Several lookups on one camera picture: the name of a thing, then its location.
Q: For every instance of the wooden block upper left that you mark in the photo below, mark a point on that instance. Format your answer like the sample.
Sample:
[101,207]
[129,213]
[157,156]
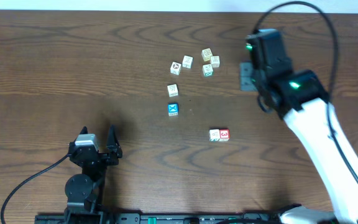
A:
[187,61]

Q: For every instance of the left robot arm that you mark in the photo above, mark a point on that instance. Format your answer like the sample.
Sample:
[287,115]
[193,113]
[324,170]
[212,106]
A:
[84,191]

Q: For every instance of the wooden block red number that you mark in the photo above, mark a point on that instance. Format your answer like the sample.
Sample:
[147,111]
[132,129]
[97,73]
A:
[224,135]

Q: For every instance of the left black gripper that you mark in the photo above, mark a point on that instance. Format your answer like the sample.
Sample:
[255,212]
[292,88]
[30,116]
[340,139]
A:
[101,156]

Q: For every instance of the wooden block teal letter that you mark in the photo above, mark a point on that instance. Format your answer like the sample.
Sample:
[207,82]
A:
[207,70]

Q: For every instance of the wooden block yellow edge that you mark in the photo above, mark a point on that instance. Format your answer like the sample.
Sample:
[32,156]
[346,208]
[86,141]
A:
[206,54]

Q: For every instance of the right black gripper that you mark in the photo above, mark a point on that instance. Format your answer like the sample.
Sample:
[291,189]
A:
[252,65]

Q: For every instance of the wooden block upper right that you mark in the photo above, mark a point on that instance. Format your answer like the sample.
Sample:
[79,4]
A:
[215,61]

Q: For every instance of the blue letter block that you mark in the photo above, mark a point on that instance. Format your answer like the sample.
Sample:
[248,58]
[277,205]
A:
[173,109]

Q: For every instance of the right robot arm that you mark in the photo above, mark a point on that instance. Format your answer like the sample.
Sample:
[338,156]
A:
[301,101]

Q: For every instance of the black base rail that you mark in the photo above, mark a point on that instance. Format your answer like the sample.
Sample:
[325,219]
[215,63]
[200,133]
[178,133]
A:
[135,218]

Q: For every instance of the wooden block red picture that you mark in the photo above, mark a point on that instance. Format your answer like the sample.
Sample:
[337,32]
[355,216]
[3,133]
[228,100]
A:
[175,68]

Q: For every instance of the wooden block teal side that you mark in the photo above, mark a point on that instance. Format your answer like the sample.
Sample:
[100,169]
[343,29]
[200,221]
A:
[214,135]

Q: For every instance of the wooden block near blue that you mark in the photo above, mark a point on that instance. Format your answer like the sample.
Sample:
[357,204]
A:
[172,90]

